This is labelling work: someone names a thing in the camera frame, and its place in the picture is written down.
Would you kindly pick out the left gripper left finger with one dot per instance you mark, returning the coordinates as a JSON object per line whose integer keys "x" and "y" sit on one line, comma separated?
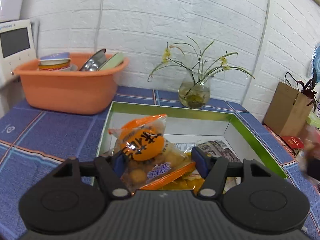
{"x": 108, "y": 176}

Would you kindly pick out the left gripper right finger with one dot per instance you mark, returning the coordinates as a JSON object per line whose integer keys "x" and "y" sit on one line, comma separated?
{"x": 213, "y": 171}

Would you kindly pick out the orange egg-roll snack bag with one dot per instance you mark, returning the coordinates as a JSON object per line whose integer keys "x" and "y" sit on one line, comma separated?
{"x": 151, "y": 161}

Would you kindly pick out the grey printed snack packet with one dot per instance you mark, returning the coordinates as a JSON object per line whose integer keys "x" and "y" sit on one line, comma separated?
{"x": 217, "y": 148}

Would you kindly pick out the yellow snack bag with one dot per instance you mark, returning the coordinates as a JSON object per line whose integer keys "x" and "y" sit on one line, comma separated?
{"x": 188, "y": 179}

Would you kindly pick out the green snack box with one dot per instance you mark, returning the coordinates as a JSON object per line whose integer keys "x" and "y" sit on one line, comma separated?
{"x": 239, "y": 130}

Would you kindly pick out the glass vase with plant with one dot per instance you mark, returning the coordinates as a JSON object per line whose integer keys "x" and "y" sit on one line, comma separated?
{"x": 194, "y": 91}

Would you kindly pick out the blue plaid tablecloth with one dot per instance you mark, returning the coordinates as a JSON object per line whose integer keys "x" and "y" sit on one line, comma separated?
{"x": 35, "y": 141}

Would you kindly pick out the red box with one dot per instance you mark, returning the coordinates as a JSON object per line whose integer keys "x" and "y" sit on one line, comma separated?
{"x": 293, "y": 142}

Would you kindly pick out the orange plastic basin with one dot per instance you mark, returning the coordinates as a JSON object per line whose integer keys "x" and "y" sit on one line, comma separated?
{"x": 69, "y": 92}

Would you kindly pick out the brown paper bag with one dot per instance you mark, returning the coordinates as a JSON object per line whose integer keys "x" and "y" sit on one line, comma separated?
{"x": 288, "y": 111}

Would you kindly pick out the green plate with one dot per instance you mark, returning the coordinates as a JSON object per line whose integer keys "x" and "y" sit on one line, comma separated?
{"x": 113, "y": 61}

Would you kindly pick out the red patterned bowl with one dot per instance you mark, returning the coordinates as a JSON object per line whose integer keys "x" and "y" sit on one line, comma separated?
{"x": 53, "y": 67}

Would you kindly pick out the blue rimmed bowl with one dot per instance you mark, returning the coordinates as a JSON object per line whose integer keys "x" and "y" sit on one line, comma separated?
{"x": 57, "y": 58}

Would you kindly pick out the dark purple plant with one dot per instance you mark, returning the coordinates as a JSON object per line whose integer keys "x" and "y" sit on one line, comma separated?
{"x": 308, "y": 89}

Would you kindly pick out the white machine with screen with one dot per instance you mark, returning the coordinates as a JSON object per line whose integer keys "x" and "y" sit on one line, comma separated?
{"x": 18, "y": 45}

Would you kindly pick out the blue round wall decoration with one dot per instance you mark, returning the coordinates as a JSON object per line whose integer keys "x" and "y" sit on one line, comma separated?
{"x": 315, "y": 62}

